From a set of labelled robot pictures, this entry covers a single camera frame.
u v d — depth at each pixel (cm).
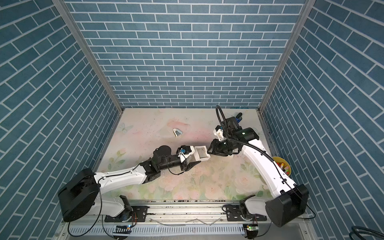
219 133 71
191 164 67
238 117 110
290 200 38
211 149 69
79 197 42
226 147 63
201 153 76
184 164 68
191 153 65
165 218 73
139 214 74
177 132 105
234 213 74
